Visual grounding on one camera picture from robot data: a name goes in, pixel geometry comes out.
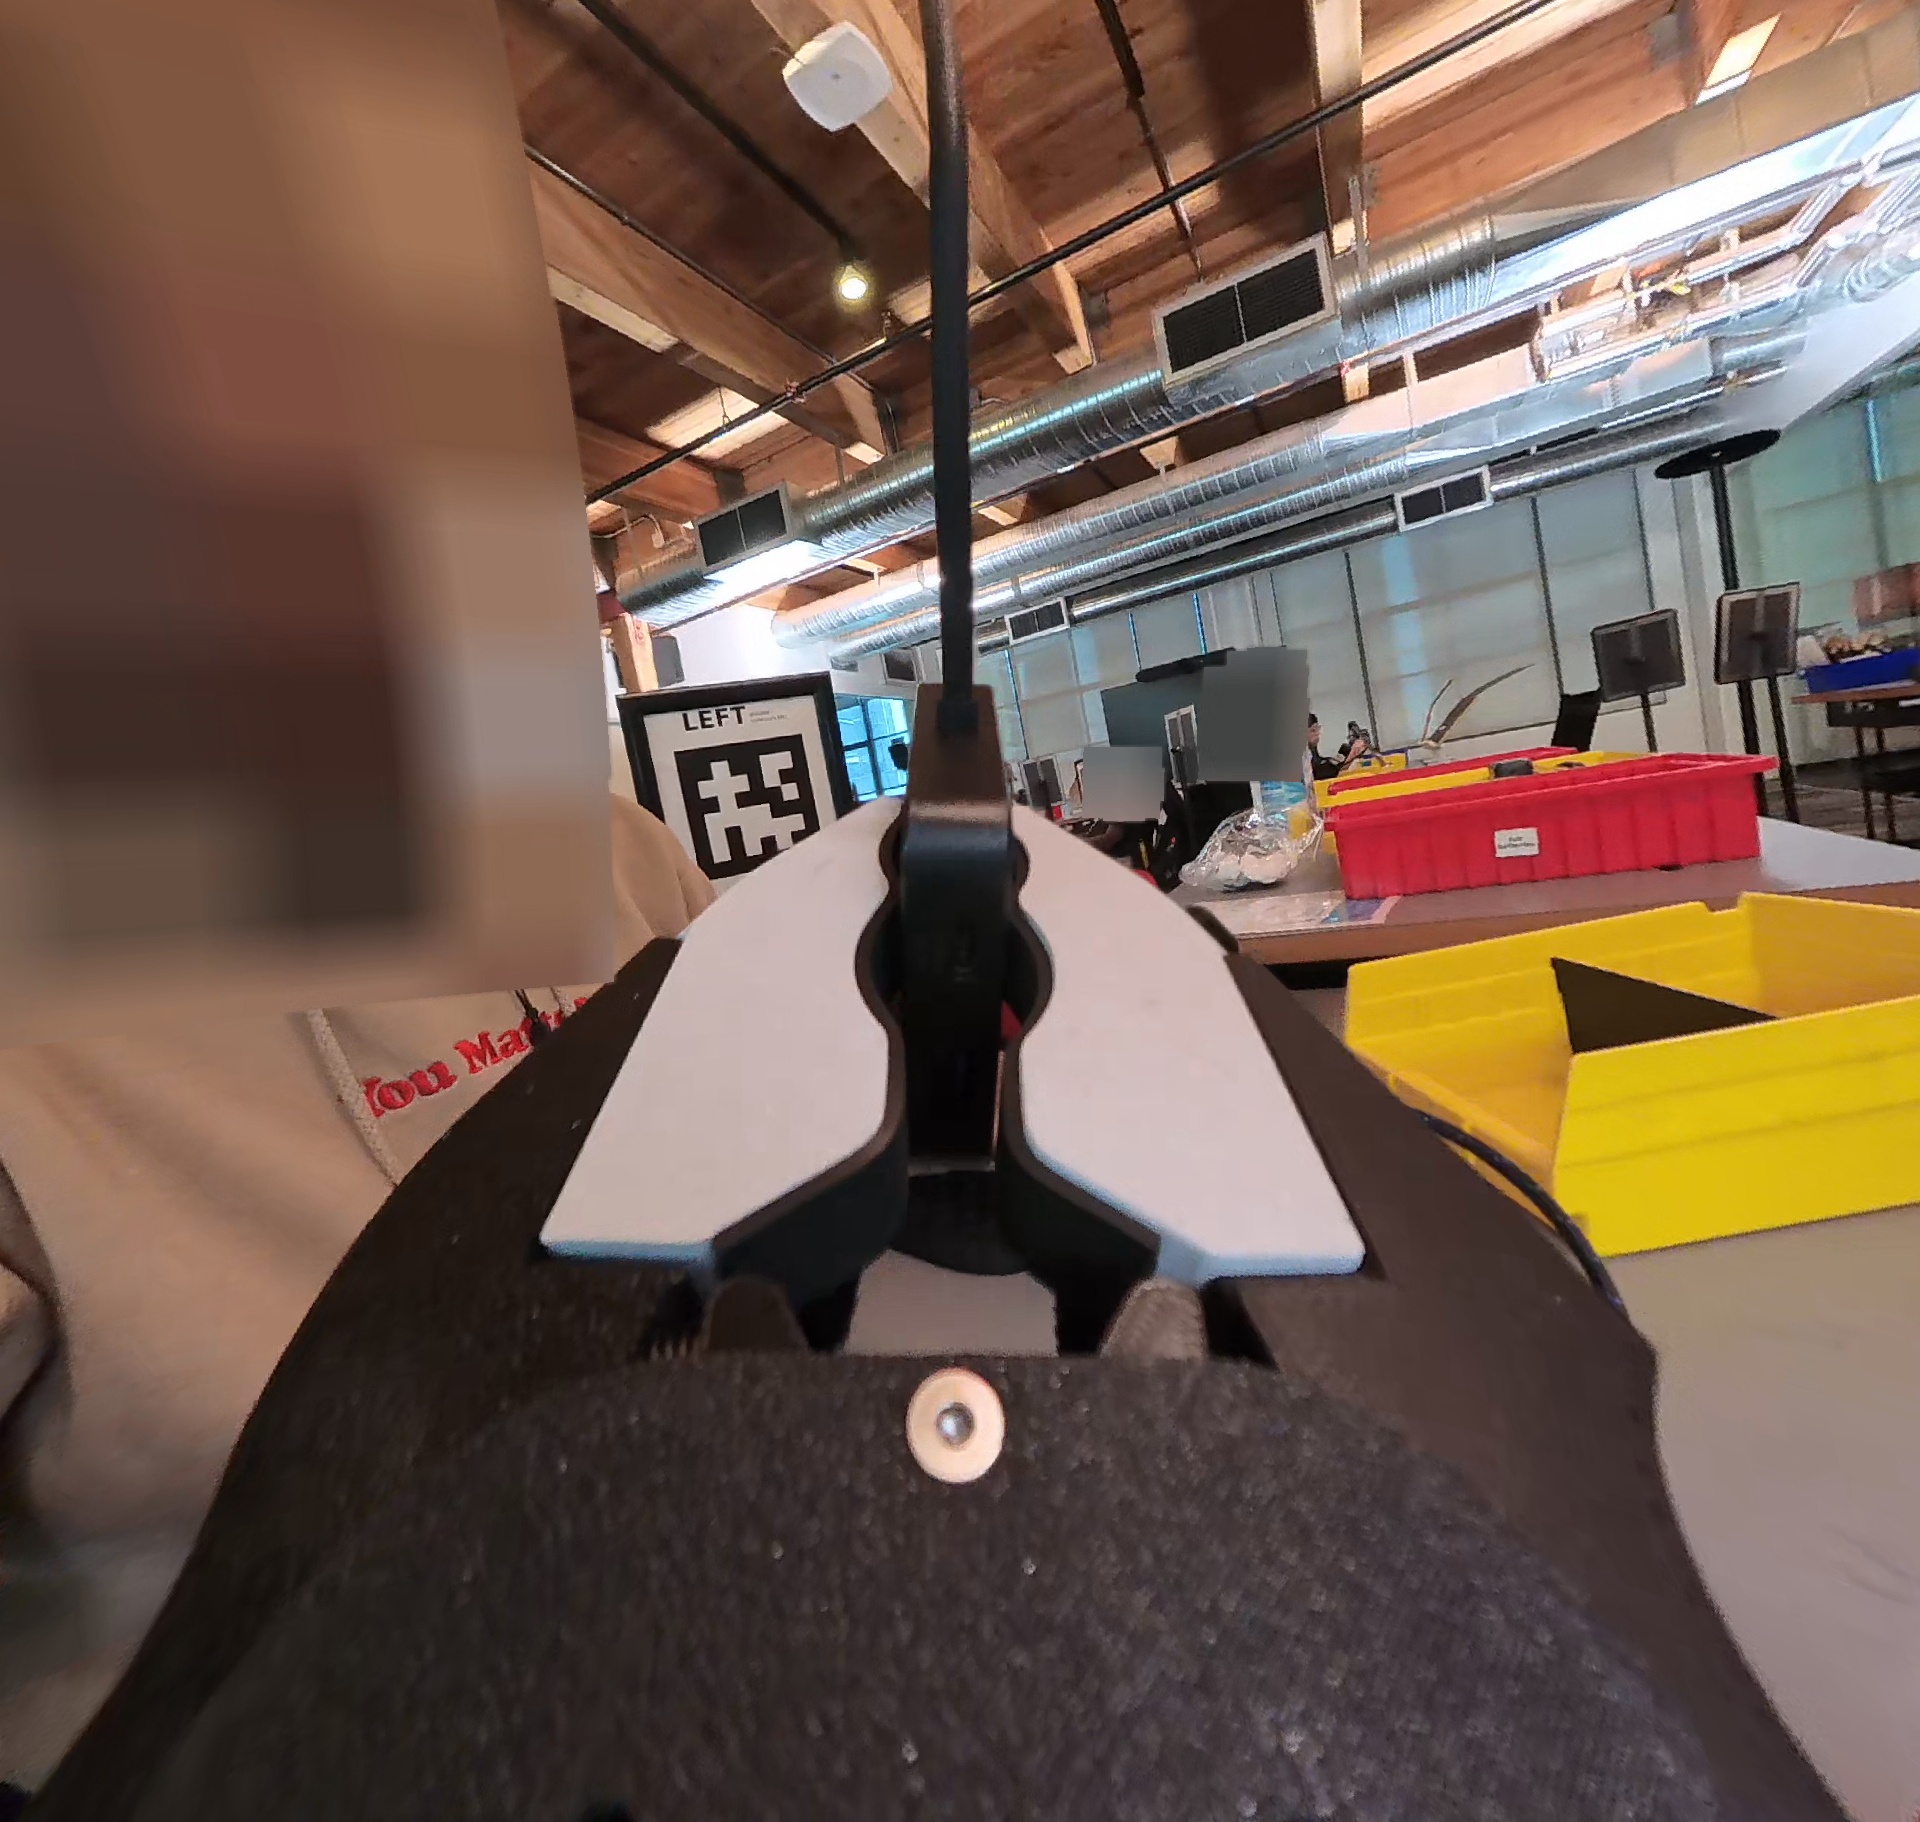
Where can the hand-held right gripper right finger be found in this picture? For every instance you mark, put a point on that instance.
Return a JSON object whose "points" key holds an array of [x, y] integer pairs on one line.
{"points": [[1185, 1088]]}

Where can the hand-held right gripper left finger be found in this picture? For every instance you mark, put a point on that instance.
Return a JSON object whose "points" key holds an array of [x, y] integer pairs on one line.
{"points": [[735, 1042]]}

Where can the yellow plastic bin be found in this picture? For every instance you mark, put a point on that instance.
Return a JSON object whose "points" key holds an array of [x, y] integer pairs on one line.
{"points": [[1726, 1148]]}

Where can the black framed marker sign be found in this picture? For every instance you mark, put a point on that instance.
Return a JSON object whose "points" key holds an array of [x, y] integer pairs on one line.
{"points": [[751, 802]]}

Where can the clear plastic bag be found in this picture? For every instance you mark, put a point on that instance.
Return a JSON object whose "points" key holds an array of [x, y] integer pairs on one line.
{"points": [[1261, 856]]}

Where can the yellow tray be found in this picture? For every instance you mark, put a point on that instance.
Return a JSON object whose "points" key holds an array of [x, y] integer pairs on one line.
{"points": [[1325, 792]]}

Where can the black bin divider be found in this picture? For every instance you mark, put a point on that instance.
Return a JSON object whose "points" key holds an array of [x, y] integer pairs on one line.
{"points": [[1627, 1012]]}

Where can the air vent grille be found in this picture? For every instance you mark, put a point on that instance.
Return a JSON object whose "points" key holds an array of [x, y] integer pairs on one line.
{"points": [[1442, 501], [1246, 309], [746, 527]]}

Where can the person in beige hoodie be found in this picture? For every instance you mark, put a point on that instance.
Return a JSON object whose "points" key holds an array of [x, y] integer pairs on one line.
{"points": [[150, 1178]]}

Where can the marker sign on stand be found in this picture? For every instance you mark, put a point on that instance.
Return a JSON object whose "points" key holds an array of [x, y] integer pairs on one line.
{"points": [[1758, 633], [1637, 653]]}

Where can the ceiling light bulb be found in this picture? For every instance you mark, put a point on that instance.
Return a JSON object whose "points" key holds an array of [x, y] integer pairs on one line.
{"points": [[850, 284]]}

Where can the wooden top desk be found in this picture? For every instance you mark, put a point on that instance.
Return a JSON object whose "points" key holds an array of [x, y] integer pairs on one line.
{"points": [[1876, 698]]}

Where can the blue bin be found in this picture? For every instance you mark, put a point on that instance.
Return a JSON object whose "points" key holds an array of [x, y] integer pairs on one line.
{"points": [[1867, 671]]}

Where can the black floor lamp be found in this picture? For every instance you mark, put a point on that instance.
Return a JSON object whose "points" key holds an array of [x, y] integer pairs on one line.
{"points": [[1716, 454]]}

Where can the white ceiling access point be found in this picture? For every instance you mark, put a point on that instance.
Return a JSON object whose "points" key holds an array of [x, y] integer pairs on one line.
{"points": [[836, 76]]}

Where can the silver air duct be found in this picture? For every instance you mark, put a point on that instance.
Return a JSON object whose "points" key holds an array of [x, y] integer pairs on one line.
{"points": [[1050, 421]]}

